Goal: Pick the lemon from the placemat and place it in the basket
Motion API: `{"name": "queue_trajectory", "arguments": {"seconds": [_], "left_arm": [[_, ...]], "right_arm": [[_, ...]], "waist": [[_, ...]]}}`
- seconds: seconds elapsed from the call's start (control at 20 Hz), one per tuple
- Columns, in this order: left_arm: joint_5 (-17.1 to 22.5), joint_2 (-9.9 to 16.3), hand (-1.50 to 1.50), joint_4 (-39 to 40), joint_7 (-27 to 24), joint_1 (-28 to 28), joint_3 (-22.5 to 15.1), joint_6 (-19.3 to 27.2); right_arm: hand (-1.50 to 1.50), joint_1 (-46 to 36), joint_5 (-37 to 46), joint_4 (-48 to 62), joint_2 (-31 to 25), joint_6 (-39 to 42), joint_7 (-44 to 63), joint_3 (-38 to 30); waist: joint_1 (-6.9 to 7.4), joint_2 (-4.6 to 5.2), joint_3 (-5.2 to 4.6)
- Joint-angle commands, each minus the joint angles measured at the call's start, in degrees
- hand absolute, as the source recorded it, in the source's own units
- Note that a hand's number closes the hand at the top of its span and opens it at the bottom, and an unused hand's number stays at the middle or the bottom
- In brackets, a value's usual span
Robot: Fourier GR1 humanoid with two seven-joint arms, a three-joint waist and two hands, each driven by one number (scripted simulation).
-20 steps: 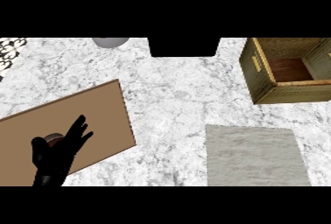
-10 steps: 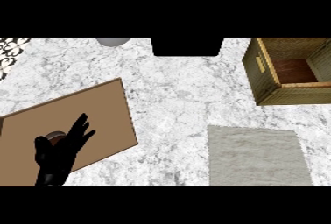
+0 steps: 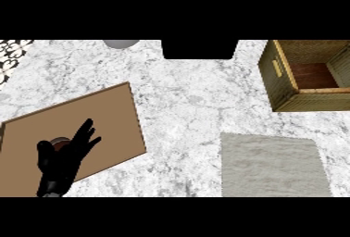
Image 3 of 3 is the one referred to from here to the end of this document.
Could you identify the brown cutting board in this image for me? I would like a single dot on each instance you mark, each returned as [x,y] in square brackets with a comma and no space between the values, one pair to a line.
[68,123]

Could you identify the grey placemat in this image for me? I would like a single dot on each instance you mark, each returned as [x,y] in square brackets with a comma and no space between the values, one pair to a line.
[273,166]

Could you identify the grey round object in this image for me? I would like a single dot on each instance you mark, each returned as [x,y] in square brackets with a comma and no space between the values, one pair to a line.
[120,43]

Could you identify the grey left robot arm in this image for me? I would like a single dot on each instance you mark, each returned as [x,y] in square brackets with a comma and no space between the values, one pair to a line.
[52,194]

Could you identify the olive wicker basket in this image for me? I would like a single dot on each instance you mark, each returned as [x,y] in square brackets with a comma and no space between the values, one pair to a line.
[309,77]

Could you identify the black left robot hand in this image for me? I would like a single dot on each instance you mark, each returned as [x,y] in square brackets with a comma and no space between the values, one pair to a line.
[61,160]

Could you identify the black white patterned tile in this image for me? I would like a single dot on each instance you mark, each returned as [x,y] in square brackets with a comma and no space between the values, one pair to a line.
[9,57]

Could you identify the black square object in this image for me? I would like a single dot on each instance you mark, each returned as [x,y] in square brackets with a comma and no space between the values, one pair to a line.
[199,49]

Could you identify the brown round object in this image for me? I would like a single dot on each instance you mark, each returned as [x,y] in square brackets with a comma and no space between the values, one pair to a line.
[59,142]

